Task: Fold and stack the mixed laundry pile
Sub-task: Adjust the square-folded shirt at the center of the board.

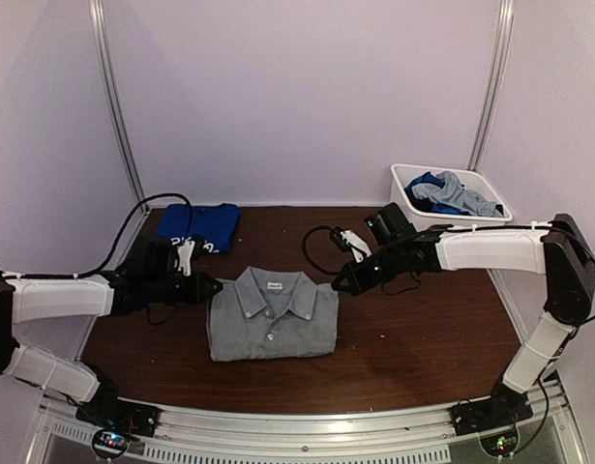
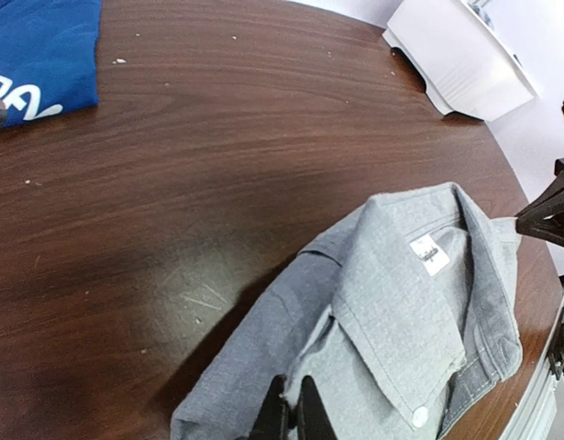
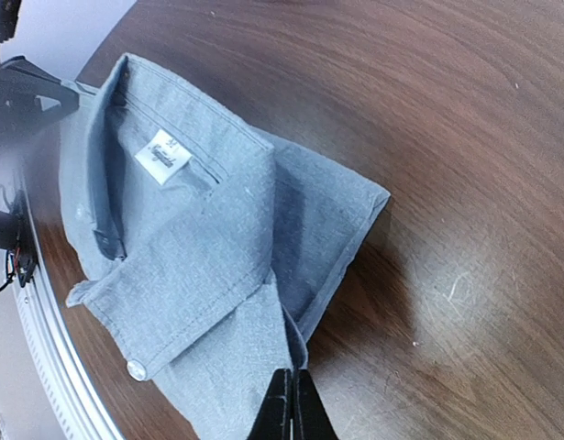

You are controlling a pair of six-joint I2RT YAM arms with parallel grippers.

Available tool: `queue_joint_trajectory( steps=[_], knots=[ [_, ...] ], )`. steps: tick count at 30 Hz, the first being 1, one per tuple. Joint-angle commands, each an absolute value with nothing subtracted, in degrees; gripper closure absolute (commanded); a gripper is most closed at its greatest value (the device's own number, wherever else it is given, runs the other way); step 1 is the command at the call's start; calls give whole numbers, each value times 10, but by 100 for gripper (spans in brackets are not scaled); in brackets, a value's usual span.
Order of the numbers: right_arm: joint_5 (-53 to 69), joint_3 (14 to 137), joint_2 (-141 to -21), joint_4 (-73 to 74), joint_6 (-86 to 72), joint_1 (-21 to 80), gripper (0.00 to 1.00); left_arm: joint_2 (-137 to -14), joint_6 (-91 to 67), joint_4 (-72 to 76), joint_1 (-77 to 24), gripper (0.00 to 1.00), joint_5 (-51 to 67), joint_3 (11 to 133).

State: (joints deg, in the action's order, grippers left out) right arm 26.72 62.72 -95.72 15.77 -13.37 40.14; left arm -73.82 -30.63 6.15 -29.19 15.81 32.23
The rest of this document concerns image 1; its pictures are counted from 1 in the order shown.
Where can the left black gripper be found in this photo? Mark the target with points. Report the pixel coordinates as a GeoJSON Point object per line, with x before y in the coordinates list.
{"type": "Point", "coordinates": [197, 296]}

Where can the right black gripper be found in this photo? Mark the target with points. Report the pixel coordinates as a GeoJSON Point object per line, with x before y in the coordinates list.
{"type": "Point", "coordinates": [359, 285]}

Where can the grey garment pile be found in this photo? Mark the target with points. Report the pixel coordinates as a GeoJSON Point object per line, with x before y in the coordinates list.
{"type": "Point", "coordinates": [264, 315]}

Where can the blue t-shirt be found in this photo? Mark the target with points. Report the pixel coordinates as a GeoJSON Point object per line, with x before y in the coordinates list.
{"type": "Point", "coordinates": [215, 224]}

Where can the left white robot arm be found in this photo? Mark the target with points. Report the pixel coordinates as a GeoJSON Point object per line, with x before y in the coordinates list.
{"type": "Point", "coordinates": [156, 271]}

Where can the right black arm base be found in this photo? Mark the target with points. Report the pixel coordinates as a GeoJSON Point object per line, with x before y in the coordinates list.
{"type": "Point", "coordinates": [501, 408]}

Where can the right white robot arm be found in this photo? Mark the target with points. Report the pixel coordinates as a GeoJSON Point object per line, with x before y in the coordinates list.
{"type": "Point", "coordinates": [553, 253]}

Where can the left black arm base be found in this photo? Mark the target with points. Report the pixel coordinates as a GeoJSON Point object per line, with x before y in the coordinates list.
{"type": "Point", "coordinates": [107, 410]}

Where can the white plastic laundry bin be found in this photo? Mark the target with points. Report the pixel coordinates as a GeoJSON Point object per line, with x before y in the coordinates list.
{"type": "Point", "coordinates": [403, 174]}

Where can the blue garment in bin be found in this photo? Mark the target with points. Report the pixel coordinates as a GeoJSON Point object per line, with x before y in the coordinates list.
{"type": "Point", "coordinates": [424, 204]}

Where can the light grey-blue garment in bin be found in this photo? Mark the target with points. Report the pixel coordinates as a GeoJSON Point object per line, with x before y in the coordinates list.
{"type": "Point", "coordinates": [454, 193]}

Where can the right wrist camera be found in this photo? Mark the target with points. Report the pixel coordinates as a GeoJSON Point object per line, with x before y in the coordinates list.
{"type": "Point", "coordinates": [347, 240]}

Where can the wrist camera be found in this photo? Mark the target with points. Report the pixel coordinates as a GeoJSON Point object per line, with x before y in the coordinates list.
{"type": "Point", "coordinates": [188, 251]}
{"type": "Point", "coordinates": [347, 240]}

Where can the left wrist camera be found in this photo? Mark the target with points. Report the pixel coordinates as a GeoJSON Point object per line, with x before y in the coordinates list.
{"type": "Point", "coordinates": [188, 251]}

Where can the aluminium front rail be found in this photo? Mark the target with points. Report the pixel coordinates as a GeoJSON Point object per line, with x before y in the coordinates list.
{"type": "Point", "coordinates": [416, 435]}

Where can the left aluminium frame post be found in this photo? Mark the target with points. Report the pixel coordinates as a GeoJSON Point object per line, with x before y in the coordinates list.
{"type": "Point", "coordinates": [116, 114]}

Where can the aluminium frame post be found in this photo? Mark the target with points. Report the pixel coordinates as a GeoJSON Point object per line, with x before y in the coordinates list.
{"type": "Point", "coordinates": [116, 114]}
{"type": "Point", "coordinates": [501, 47]}

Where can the right aluminium frame post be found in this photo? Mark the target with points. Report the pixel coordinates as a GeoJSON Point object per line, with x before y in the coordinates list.
{"type": "Point", "coordinates": [501, 47]}

